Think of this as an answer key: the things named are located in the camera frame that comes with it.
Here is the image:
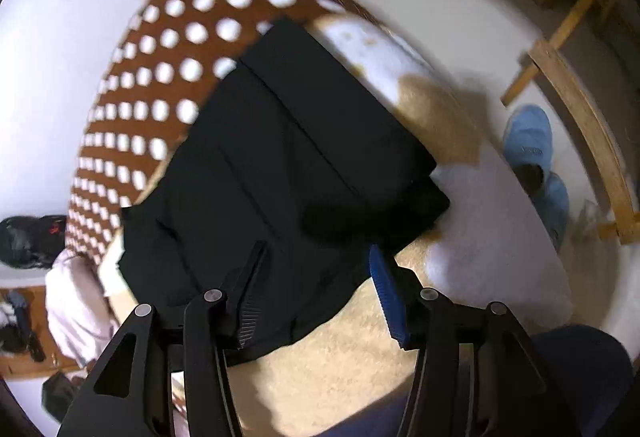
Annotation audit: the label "black backpack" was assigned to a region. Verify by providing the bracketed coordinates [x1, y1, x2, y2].
[0, 214, 69, 269]

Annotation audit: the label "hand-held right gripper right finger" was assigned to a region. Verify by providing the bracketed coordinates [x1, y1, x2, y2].
[368, 243, 577, 437]

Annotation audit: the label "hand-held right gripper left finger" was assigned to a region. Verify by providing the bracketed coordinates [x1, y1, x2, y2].
[55, 239, 269, 437]

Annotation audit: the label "white duvet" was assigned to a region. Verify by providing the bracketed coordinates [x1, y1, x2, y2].
[44, 246, 123, 368]

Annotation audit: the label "light blue slipper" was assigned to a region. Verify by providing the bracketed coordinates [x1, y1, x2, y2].
[531, 171, 572, 254]
[501, 104, 554, 184]

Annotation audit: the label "black bag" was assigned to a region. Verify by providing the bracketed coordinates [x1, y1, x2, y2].
[41, 369, 87, 424]

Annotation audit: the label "beige brown polka dot blanket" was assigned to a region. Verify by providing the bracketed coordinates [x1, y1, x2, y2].
[66, 0, 576, 437]

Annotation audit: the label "black pants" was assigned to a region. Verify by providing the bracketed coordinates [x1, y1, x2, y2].
[119, 18, 452, 362]

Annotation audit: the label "bent wooden chair frame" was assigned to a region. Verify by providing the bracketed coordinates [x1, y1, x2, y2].
[499, 0, 640, 246]

